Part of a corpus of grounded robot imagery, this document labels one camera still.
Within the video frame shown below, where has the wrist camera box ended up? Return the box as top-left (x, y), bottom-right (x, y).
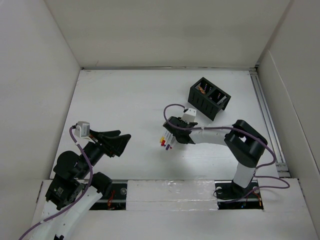
top-left (74, 121), bottom-right (90, 138)
top-left (181, 108), bottom-right (197, 123)

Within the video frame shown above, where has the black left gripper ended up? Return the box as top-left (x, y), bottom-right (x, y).
top-left (77, 127), bottom-right (131, 178)

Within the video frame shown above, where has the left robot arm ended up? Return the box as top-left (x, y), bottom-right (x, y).
top-left (20, 125), bottom-right (131, 240)

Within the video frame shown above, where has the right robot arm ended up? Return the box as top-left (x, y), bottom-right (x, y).
top-left (161, 116), bottom-right (268, 201)

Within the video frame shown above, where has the aluminium rail right side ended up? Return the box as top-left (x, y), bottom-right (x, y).
top-left (249, 68), bottom-right (291, 179)

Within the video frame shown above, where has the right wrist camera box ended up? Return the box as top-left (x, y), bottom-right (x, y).
top-left (181, 108), bottom-right (197, 123)

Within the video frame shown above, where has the black two-compartment pen holder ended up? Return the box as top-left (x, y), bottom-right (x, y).
top-left (187, 77), bottom-right (231, 121)

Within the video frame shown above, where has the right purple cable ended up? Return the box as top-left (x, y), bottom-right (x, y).
top-left (163, 103), bottom-right (291, 204)

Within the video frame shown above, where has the orange highlighter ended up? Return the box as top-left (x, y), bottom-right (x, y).
top-left (198, 87), bottom-right (206, 95)

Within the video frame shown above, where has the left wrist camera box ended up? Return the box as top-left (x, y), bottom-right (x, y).
top-left (74, 121), bottom-right (90, 138)

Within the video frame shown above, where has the purple cable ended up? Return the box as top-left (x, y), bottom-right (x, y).
top-left (163, 103), bottom-right (291, 204)
top-left (18, 126), bottom-right (95, 240)

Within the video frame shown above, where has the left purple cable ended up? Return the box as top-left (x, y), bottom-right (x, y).
top-left (18, 126), bottom-right (95, 240)

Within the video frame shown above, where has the black cap marker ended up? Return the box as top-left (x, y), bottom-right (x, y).
top-left (217, 96), bottom-right (226, 105)

